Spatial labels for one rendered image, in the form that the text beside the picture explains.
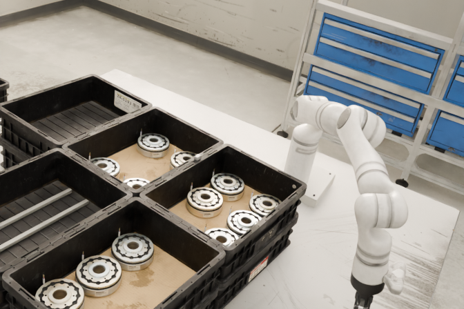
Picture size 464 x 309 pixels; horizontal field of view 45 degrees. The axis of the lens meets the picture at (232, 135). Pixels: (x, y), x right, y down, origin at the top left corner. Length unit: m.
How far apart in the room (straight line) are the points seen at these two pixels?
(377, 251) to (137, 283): 0.56
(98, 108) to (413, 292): 1.21
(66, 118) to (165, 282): 0.81
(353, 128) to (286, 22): 3.16
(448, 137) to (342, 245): 1.74
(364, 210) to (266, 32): 3.50
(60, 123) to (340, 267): 1.02
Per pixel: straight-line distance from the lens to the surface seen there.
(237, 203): 1.64
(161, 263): 1.42
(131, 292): 1.35
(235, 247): 1.35
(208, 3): 4.76
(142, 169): 1.73
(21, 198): 1.61
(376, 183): 1.21
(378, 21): 3.29
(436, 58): 3.28
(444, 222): 2.10
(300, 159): 1.88
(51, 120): 1.96
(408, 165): 3.54
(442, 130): 3.42
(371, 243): 1.19
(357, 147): 1.30
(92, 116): 1.99
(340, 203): 2.00
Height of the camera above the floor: 1.81
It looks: 30 degrees down
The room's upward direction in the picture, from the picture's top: 11 degrees clockwise
